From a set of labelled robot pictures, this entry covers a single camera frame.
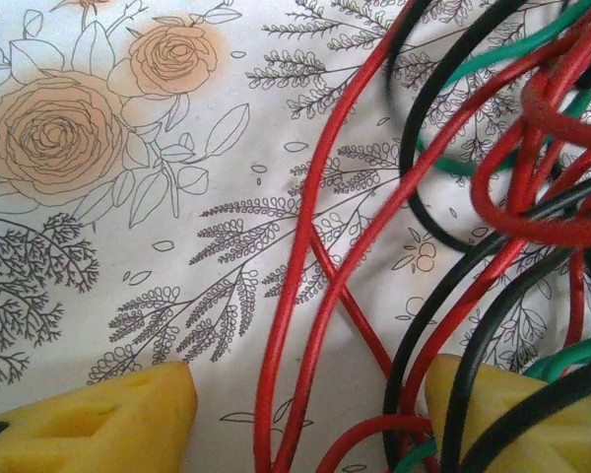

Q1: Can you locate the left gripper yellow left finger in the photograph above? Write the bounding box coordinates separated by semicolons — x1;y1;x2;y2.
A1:
0;361;199;473

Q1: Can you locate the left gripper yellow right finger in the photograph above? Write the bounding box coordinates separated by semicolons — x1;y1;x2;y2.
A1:
425;353;591;473

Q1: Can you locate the black cable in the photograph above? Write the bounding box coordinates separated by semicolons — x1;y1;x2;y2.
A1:
381;181;591;473
383;0;591;252

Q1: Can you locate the red cable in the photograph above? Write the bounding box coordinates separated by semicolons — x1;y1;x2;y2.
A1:
470;48;591;247
270;0;591;473
253;0;425;473

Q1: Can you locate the green cable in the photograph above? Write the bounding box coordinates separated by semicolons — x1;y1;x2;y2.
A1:
393;19;591;473

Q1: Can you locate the floral tablecloth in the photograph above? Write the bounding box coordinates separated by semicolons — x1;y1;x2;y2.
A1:
0;0;591;473

